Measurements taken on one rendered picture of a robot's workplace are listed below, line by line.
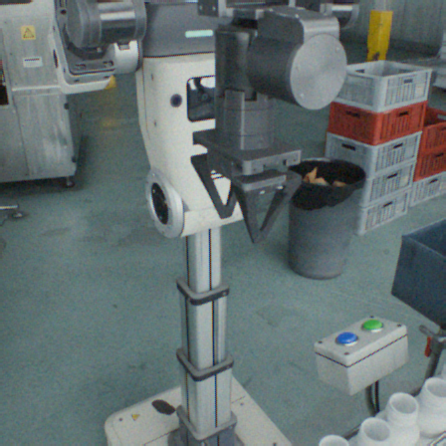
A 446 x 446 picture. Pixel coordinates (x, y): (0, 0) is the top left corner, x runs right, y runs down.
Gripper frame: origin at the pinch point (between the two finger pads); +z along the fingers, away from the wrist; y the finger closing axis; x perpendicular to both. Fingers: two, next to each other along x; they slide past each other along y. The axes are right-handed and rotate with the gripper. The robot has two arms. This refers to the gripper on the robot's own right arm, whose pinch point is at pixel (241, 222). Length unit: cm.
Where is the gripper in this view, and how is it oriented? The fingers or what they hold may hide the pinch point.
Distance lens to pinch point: 50.2
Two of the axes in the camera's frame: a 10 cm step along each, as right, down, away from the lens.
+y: 5.2, 4.0, -7.5
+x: 8.5, -2.4, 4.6
